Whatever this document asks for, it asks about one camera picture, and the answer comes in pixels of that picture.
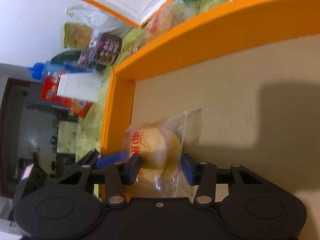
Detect purple-lid tin can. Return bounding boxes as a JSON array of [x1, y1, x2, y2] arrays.
[[94, 32, 123, 67]]

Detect orange cardboard box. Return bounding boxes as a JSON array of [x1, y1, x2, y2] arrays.
[[100, 0, 320, 205]]

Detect blue water bottle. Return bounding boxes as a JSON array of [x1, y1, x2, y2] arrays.
[[27, 61, 95, 79]]

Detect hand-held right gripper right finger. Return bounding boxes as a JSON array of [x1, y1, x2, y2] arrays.
[[182, 152, 263, 206]]

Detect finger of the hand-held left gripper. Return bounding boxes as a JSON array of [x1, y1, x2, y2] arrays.
[[76, 149, 123, 170]]

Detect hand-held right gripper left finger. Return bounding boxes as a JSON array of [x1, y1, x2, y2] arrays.
[[59, 154, 142, 207]]

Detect dark green bag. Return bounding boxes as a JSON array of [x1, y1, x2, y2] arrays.
[[50, 50, 83, 64]]

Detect yellow packet green top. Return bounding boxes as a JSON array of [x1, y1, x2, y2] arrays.
[[62, 22, 94, 49]]

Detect round pastry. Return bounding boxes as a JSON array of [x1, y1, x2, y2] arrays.
[[144, 5, 175, 42], [121, 107, 202, 198]]

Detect clear plastic bag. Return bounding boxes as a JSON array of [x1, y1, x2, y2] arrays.
[[65, 5, 120, 34]]

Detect red snack bag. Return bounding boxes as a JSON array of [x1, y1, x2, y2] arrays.
[[41, 73, 92, 119]]

